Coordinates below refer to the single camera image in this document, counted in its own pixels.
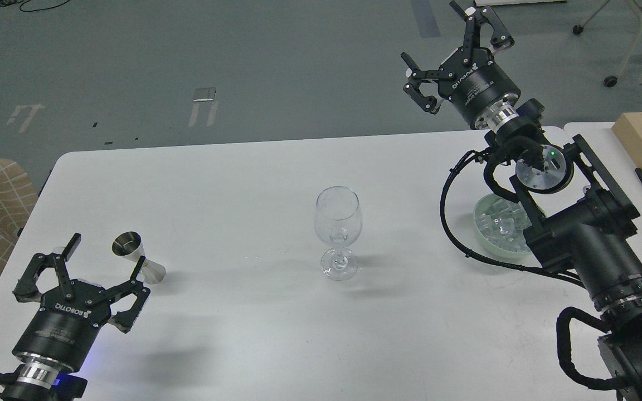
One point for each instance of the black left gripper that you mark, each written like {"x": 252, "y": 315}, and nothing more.
{"x": 70, "y": 316}

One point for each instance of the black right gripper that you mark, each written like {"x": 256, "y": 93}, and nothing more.
{"x": 477, "y": 92}

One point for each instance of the steel cocktail jigger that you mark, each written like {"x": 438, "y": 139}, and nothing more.
{"x": 129, "y": 245}

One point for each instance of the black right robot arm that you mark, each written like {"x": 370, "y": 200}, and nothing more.
{"x": 580, "y": 218}

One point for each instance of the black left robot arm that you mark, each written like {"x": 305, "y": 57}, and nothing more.
{"x": 37, "y": 378}

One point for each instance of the green bowl of ice cubes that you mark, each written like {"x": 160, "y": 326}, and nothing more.
{"x": 499, "y": 226}

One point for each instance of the clear wine glass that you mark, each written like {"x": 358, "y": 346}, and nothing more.
{"x": 338, "y": 222}

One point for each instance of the office chair with wheels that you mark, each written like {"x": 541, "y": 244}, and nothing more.
{"x": 629, "y": 38}

